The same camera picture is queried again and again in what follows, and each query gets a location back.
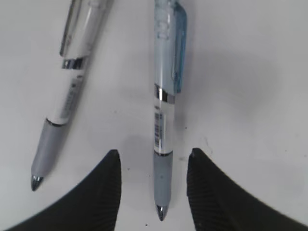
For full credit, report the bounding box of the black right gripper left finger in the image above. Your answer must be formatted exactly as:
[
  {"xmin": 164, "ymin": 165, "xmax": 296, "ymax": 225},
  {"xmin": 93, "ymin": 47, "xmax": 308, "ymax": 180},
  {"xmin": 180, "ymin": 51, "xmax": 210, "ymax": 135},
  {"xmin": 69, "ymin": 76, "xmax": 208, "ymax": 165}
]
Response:
[{"xmin": 10, "ymin": 149, "xmax": 122, "ymax": 231}]

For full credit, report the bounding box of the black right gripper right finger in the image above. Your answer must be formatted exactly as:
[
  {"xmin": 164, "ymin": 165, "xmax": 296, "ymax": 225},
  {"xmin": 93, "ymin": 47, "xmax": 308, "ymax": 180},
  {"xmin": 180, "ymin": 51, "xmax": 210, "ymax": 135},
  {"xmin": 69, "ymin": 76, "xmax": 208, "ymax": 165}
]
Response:
[{"xmin": 186, "ymin": 148, "xmax": 308, "ymax": 231}]

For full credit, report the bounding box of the white grey pen left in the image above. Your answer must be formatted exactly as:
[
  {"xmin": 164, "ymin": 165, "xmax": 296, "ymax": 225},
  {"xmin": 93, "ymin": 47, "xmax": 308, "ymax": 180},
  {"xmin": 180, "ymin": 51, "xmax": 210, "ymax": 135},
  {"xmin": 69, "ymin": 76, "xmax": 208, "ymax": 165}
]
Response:
[{"xmin": 31, "ymin": 0, "xmax": 109, "ymax": 191}]

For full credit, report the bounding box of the blue grey pen crossed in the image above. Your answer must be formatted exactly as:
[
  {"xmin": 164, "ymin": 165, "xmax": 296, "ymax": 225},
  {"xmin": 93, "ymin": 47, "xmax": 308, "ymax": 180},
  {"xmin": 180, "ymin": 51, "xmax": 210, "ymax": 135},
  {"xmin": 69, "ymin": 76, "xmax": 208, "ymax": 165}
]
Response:
[{"xmin": 153, "ymin": 0, "xmax": 187, "ymax": 221}]

